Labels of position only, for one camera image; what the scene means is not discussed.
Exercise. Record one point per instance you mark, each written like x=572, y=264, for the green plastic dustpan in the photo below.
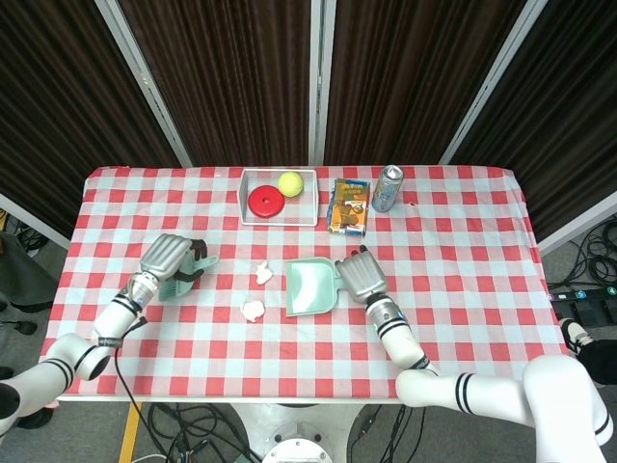
x=308, y=289

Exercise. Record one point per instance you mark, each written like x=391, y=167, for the orange blue snack packet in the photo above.
x=348, y=207

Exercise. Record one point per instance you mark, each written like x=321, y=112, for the red plastic disc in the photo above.
x=266, y=201

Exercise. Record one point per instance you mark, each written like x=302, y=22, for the red white checkered tablecloth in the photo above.
x=308, y=357

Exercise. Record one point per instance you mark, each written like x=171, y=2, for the dark brown curtain panel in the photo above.
x=410, y=82
x=231, y=82
x=53, y=120
x=573, y=120

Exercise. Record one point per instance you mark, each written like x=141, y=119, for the yellow tennis ball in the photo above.
x=290, y=184

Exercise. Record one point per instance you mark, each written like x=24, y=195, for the white rectangular tray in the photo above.
x=301, y=212

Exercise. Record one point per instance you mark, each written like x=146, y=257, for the green plastic hand brush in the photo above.
x=176, y=291

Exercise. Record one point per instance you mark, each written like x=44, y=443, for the white slanted partition post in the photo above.
x=491, y=82
x=144, y=82

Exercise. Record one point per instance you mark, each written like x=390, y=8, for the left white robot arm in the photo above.
x=72, y=357

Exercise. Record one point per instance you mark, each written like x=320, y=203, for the white upright partition post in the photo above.
x=322, y=82

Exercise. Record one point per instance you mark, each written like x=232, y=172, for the white black sneaker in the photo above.
x=573, y=337

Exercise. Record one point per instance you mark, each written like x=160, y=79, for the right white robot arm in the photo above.
x=482, y=390

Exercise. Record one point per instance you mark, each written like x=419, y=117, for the tall silver drink can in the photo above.
x=386, y=193

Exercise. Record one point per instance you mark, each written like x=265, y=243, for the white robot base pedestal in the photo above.
x=299, y=434

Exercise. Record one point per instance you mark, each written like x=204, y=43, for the white low partition bar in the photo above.
x=34, y=219
x=578, y=224

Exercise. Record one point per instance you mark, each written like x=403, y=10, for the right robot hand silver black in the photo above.
x=361, y=277

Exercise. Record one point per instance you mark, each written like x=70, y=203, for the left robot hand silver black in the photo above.
x=164, y=255

